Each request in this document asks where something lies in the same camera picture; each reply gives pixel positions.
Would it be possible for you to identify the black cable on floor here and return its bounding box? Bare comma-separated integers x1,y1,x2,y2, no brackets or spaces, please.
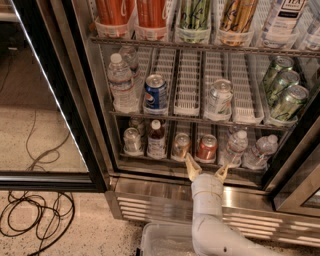
0,190,76,256

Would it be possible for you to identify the middle green soda can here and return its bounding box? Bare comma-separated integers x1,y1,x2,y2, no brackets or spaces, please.
266,70,300,106

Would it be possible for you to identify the red coke can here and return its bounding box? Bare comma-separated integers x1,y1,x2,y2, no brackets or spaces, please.
196,134,218,160

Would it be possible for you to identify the front water bottle middle shelf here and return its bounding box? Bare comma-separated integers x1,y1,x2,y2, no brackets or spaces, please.
107,53,138,113

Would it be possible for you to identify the gold brown can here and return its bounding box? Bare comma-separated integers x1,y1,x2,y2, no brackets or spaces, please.
172,133,191,160

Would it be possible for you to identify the green can top shelf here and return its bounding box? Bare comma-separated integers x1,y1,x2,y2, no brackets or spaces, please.
178,0,211,43

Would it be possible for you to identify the front green soda can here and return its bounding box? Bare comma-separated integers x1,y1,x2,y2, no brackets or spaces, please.
271,85,309,121

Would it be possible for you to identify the clear plastic bin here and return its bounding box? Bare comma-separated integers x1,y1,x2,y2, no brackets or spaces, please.
139,222,250,256

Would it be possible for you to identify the rear water bottle middle shelf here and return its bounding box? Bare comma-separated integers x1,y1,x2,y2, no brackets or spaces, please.
119,46,140,79

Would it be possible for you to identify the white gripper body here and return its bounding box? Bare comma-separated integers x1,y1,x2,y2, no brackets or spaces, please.
191,174,223,216

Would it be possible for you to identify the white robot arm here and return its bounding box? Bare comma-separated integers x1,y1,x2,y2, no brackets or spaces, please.
185,153,281,256

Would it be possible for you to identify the white silver soda can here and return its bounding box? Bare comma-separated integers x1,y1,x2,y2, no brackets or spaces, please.
208,79,233,115

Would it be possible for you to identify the white tea can top shelf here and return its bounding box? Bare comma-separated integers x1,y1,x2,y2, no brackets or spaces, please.
261,0,308,49

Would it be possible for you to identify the tilted water bottle bottom right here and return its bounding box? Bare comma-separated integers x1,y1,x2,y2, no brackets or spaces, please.
242,135,278,170

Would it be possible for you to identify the blue pepsi can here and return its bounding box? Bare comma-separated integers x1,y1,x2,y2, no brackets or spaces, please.
144,74,167,110

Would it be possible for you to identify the glass fridge door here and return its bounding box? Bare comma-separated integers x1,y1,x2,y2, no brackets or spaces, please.
0,0,106,192

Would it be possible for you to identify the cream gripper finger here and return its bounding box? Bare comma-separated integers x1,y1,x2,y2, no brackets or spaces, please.
214,164,229,183
185,153,202,182

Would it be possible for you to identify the upright water bottle bottom shelf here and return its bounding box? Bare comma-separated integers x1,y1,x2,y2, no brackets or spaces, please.
221,130,248,168

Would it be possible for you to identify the brown tea bottle white cap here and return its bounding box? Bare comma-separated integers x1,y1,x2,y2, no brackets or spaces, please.
147,119,165,159

